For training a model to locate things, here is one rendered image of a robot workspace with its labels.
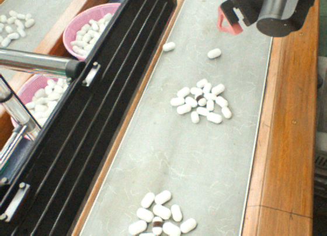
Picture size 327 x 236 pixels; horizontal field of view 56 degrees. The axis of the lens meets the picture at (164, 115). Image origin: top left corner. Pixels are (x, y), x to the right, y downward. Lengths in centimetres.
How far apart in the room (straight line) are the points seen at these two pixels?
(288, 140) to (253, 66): 25
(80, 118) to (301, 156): 48
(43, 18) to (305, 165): 94
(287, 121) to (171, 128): 26
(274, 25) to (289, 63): 32
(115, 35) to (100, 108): 10
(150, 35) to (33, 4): 88
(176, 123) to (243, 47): 32
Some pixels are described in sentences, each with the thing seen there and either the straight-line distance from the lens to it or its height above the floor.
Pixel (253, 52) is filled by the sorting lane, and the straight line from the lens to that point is 90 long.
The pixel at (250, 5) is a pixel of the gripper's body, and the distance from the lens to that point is 64.
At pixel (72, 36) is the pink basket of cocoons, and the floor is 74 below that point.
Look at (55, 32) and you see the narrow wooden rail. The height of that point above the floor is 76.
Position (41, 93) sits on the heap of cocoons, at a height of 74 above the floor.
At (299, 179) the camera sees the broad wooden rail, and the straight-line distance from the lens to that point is 66.
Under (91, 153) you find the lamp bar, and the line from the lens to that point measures 33.
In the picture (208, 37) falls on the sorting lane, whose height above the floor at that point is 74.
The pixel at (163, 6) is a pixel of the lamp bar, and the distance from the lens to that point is 49.
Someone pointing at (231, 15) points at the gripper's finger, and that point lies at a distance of 64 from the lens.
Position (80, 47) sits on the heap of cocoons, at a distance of 101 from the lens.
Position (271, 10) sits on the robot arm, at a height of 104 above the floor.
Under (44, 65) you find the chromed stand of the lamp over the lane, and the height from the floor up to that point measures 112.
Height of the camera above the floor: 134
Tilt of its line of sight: 53 degrees down
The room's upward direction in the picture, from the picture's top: 10 degrees counter-clockwise
